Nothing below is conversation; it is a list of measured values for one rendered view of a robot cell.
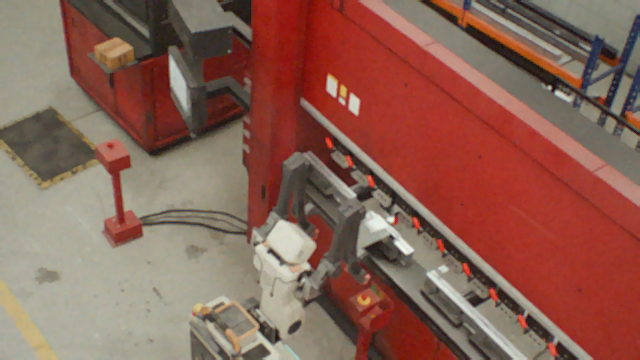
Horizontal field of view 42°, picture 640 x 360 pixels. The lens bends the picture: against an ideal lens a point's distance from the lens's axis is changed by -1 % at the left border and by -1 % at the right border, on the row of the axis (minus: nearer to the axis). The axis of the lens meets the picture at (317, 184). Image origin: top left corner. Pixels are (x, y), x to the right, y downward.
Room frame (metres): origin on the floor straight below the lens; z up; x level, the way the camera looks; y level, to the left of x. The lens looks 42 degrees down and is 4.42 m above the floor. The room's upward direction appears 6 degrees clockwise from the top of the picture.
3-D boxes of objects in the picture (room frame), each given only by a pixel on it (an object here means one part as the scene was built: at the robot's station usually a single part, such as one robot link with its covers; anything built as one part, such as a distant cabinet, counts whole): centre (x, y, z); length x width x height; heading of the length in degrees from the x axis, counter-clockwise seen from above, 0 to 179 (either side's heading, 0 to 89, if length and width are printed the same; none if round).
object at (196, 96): (4.12, 0.84, 1.42); 0.45 x 0.12 x 0.36; 28
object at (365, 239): (3.46, -0.30, 1.00); 0.26 x 0.18 x 0.01; 129
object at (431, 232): (3.26, -0.65, 1.26); 0.15 x 0.09 x 0.17; 39
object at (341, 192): (3.98, -0.07, 0.92); 0.50 x 0.06 x 0.10; 39
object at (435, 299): (3.05, -0.75, 0.89); 0.30 x 0.05 x 0.03; 39
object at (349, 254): (3.03, -0.20, 1.40); 0.11 x 0.06 x 0.43; 44
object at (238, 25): (4.38, 0.62, 1.67); 0.40 x 0.24 x 0.07; 39
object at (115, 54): (5.00, 1.56, 1.04); 0.30 x 0.26 x 0.12; 44
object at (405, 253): (3.51, -0.45, 0.92); 0.39 x 0.06 x 0.10; 39
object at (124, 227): (4.21, 1.39, 0.41); 0.25 x 0.20 x 0.83; 129
